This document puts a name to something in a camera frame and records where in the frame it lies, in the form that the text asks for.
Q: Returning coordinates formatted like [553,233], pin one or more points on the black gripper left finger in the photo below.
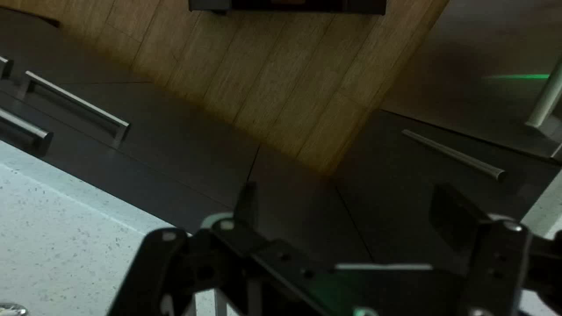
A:
[249,273]

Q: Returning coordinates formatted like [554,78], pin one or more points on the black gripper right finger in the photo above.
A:
[496,254]

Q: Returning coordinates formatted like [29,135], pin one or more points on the dark lower kitchen cabinets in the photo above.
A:
[131,140]

